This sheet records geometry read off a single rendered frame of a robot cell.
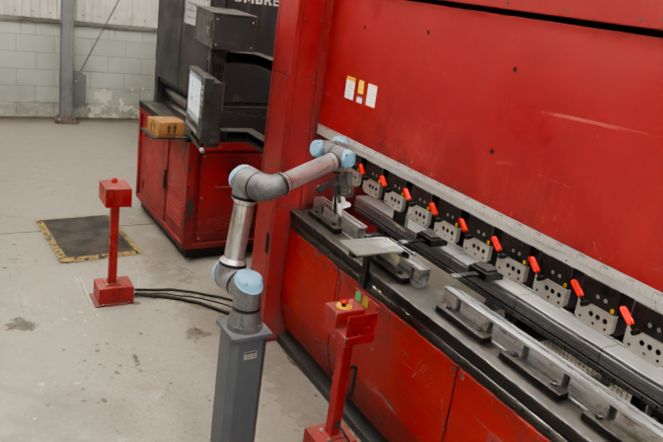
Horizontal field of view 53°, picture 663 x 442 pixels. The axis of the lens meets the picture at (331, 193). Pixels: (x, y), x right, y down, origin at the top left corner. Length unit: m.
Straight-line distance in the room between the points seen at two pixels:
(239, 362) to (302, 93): 1.63
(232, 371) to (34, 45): 7.16
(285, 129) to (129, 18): 6.09
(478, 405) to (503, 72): 1.29
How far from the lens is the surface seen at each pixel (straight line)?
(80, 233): 5.75
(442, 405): 2.98
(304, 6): 3.73
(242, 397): 2.94
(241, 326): 2.79
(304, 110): 3.82
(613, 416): 2.58
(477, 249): 2.82
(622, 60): 2.37
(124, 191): 4.35
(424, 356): 3.01
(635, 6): 2.35
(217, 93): 3.78
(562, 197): 2.50
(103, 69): 9.67
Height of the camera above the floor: 2.16
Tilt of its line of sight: 17 degrees down
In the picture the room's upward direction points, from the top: 8 degrees clockwise
